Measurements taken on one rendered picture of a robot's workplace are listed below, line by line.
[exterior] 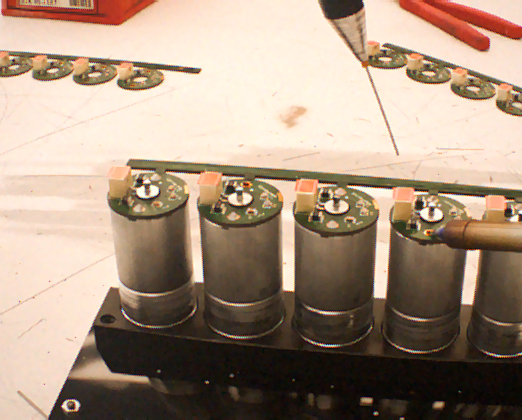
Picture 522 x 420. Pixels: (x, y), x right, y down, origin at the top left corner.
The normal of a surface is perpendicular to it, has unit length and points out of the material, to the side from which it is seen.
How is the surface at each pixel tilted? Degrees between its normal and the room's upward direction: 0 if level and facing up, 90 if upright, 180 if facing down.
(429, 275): 90
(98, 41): 0
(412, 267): 90
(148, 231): 90
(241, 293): 90
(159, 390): 0
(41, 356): 0
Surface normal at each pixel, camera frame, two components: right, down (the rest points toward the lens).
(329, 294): -0.14, 0.52
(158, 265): 0.20, 0.51
